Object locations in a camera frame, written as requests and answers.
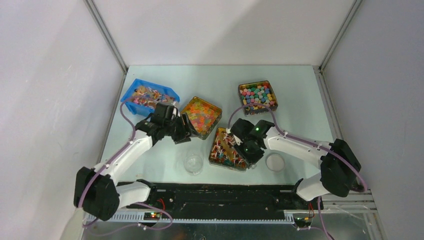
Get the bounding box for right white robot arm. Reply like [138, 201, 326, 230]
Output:
[226, 118, 361, 209]

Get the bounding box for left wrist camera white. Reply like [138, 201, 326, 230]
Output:
[171, 105, 181, 120]

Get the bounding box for gold tin with lollipops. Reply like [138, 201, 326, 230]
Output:
[208, 127, 247, 172]

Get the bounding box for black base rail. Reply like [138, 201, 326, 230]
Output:
[123, 179, 323, 222]

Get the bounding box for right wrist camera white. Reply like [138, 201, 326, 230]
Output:
[225, 128, 242, 146]

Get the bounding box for blue plastic candy bin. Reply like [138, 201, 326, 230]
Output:
[120, 78, 180, 117]

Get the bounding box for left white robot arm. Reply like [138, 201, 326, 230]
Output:
[73, 103, 198, 221]

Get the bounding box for clear plastic scoop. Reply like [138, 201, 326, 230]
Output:
[246, 161, 259, 170]

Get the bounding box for gold tin pastel candies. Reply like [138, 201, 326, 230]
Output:
[238, 80, 279, 112]

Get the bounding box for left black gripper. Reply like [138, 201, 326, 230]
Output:
[163, 112, 200, 145]

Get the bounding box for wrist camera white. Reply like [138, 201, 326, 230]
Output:
[225, 128, 242, 146]
[171, 105, 181, 120]

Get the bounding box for gold tin orange gummies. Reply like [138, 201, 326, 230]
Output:
[181, 96, 222, 140]

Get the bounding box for clear plastic jar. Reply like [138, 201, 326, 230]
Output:
[183, 149, 204, 176]

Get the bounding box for white jar lid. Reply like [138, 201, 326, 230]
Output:
[265, 153, 286, 172]

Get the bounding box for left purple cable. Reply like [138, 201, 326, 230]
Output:
[76, 99, 157, 229]

